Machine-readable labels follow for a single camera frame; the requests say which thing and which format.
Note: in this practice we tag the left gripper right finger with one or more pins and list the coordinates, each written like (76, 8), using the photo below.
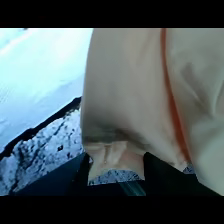
(170, 178)

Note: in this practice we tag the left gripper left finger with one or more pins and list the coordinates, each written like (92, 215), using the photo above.
(63, 178)

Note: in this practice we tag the cream shirt with orange trim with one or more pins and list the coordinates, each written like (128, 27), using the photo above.
(133, 93)

